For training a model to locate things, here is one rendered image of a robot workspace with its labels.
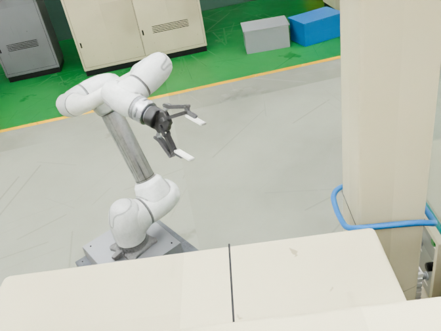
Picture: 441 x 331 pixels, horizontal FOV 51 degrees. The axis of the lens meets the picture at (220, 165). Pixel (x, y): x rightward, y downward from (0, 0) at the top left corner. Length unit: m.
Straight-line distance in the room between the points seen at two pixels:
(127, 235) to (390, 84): 1.70
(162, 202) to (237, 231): 1.26
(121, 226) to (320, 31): 4.98
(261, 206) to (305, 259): 2.97
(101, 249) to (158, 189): 0.44
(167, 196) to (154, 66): 0.82
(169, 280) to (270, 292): 0.15
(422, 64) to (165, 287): 0.52
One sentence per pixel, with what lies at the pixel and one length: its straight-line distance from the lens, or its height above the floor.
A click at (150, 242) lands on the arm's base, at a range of 2.40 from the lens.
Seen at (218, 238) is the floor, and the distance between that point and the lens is 3.47.
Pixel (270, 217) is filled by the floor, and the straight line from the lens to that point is 3.57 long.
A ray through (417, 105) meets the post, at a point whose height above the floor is 1.91.
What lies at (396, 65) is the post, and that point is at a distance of 0.80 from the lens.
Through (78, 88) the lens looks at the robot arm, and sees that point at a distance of 2.22.
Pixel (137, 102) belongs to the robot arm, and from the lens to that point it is 1.65.
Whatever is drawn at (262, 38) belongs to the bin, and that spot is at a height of 0.19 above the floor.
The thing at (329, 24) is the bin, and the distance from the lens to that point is 6.77.
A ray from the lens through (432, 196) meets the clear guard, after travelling 1.57.
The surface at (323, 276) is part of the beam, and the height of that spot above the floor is 1.78.
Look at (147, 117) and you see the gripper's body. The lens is 1.62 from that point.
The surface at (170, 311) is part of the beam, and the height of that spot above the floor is 1.78.
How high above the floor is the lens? 2.30
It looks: 33 degrees down
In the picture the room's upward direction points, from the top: 11 degrees counter-clockwise
